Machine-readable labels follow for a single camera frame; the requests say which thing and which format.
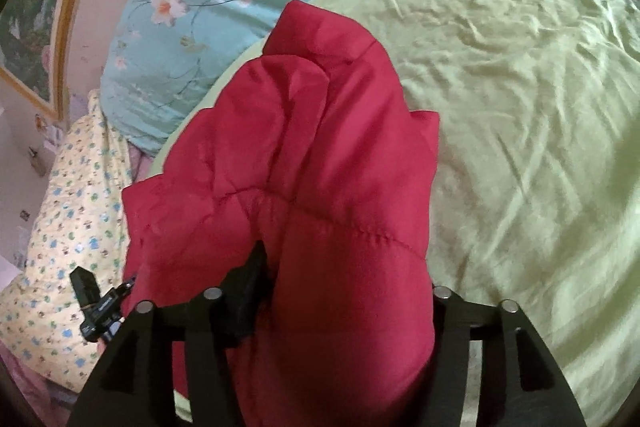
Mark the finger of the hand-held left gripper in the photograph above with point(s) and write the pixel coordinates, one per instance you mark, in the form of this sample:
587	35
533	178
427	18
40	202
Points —
126	288

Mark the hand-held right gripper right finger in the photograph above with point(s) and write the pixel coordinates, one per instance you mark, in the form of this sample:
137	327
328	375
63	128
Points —
452	332

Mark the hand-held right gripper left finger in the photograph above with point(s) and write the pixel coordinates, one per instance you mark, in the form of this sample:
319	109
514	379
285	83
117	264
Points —
240	307

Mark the red puffer jacket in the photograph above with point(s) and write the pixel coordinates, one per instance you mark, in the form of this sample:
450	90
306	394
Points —
325	187

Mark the yellow patterned pillow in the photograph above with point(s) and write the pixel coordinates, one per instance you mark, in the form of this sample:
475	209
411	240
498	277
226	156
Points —
65	227

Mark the pink bed sheet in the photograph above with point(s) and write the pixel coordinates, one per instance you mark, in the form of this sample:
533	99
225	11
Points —
141	167

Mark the light green bed sheet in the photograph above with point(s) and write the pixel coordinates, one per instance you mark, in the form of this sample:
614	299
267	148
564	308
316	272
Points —
500	107

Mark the gold framed wall picture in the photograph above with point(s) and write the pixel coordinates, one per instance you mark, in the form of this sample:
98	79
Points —
35	22

